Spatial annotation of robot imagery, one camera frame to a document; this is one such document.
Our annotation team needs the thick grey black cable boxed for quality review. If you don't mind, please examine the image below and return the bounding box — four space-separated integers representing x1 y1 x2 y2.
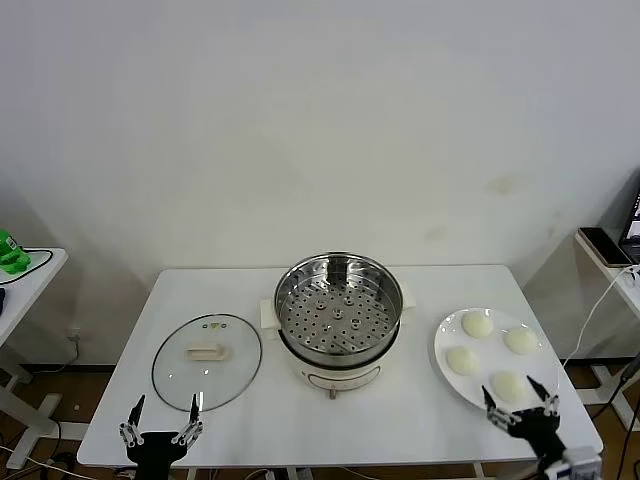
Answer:
589 349 640 436

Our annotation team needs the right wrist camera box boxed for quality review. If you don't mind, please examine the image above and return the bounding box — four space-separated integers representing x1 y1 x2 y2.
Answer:
547 446 604 480

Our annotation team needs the white side table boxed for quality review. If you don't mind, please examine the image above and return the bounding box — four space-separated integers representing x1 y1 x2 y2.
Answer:
0 247 70 469
574 227 640 431

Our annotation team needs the thin black looped cable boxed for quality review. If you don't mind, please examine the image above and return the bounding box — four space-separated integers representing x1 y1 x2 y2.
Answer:
0 246 54 286

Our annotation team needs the black flat tablet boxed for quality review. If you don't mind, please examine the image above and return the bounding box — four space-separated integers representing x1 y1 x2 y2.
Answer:
578 227 635 269

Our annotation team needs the green plastic object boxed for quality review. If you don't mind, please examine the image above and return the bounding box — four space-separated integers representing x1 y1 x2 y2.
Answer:
0 228 32 274

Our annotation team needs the round glass pot lid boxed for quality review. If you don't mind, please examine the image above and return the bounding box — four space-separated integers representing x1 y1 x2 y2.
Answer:
151 313 264 413

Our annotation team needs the large white round plate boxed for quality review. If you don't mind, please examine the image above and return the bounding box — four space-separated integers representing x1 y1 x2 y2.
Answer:
433 306 560 417

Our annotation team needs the white steamed baozi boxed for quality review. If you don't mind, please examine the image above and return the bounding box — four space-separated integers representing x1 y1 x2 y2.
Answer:
491 370 529 404
502 327 540 356
445 345 482 377
460 312 495 343

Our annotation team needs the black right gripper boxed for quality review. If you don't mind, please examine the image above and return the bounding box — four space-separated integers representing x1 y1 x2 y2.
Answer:
480 375 569 461

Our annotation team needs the perforated stainless steel steamer basket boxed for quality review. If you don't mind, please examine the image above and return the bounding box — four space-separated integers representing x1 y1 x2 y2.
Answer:
273 252 404 355

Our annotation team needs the white charging cable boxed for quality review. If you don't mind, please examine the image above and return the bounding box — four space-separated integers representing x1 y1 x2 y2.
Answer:
562 267 639 369

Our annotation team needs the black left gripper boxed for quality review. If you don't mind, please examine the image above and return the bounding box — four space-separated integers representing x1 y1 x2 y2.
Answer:
118 393 205 480

